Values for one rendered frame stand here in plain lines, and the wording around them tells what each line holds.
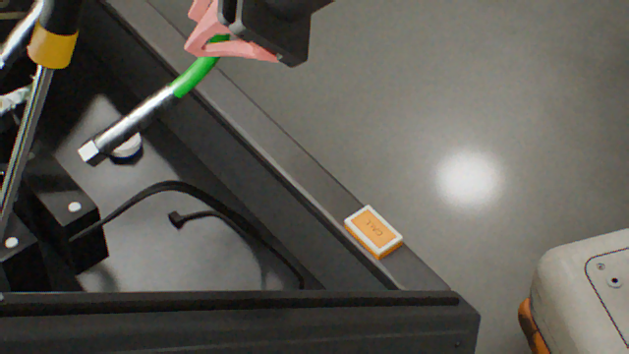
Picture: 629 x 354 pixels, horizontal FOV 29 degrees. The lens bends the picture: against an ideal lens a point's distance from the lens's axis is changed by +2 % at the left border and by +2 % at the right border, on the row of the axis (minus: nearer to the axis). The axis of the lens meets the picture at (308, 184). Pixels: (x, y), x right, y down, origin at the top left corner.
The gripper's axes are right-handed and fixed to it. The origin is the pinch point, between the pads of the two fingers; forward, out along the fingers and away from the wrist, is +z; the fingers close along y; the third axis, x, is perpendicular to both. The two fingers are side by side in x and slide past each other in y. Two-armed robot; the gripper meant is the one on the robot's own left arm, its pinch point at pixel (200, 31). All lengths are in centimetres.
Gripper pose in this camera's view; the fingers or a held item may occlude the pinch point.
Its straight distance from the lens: 94.3
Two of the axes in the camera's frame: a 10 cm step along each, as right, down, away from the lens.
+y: -0.7, 8.9, -4.5
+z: -7.0, 2.8, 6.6
